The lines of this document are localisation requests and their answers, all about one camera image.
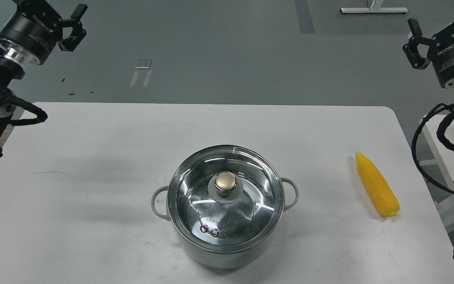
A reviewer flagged stainless steel pot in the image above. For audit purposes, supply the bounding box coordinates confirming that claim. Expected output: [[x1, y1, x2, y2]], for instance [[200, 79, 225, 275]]
[[151, 145, 300, 269]]

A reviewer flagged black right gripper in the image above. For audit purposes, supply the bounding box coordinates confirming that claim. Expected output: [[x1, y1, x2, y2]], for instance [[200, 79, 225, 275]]
[[402, 18, 454, 88]]

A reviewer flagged glass pot lid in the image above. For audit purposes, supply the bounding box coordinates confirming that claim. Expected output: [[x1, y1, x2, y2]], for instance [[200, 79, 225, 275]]
[[167, 145, 285, 254]]

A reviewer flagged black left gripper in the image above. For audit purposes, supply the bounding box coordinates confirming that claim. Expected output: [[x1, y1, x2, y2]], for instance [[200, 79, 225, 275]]
[[0, 0, 88, 65]]

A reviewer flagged yellow corn cob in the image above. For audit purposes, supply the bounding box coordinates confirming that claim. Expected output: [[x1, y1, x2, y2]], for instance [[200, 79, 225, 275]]
[[355, 151, 400, 217]]

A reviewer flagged white desk base background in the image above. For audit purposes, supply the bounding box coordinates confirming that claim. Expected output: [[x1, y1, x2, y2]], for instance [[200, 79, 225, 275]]
[[339, 0, 409, 14]]

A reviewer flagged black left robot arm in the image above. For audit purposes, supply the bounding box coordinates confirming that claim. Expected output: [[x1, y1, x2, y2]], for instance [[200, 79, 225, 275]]
[[0, 0, 88, 157]]

